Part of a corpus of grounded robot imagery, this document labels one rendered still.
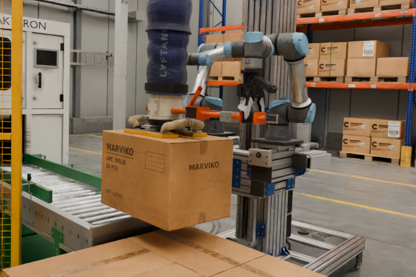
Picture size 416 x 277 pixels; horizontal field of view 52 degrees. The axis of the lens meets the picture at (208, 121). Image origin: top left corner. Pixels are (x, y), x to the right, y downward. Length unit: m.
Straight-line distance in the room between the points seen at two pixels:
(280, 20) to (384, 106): 7.95
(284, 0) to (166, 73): 1.04
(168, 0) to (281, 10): 0.88
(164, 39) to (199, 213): 0.86
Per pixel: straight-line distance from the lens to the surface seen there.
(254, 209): 2.76
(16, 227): 2.93
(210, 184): 2.07
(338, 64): 9.57
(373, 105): 10.62
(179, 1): 2.17
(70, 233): 2.47
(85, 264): 2.00
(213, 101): 2.74
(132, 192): 2.16
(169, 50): 2.13
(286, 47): 2.22
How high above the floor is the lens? 1.30
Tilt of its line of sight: 4 degrees down
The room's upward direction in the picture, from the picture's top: 2 degrees clockwise
